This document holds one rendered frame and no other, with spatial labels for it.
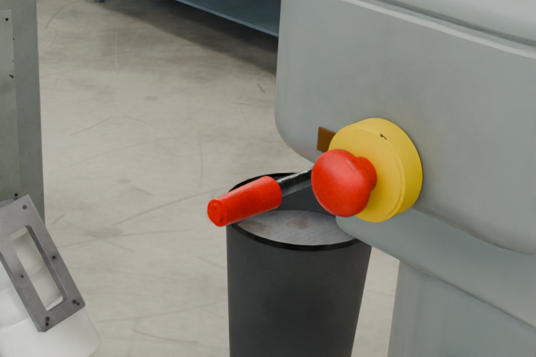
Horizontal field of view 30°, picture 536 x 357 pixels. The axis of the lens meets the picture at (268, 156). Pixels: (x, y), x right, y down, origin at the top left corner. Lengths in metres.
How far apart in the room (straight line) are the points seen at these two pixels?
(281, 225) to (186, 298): 0.68
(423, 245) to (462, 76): 0.21
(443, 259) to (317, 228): 2.45
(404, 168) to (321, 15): 0.11
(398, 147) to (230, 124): 4.62
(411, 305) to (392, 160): 0.26
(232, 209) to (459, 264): 0.17
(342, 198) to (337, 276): 2.36
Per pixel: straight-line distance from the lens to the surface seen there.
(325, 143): 0.63
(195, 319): 3.60
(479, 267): 0.71
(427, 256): 0.74
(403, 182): 0.57
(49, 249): 0.69
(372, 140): 0.58
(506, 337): 0.77
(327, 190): 0.57
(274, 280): 2.90
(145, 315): 3.62
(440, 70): 0.56
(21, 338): 0.70
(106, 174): 4.62
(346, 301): 3.01
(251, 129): 5.14
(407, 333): 0.83
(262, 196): 0.68
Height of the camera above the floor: 2.01
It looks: 24 degrees down
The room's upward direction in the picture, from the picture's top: 4 degrees clockwise
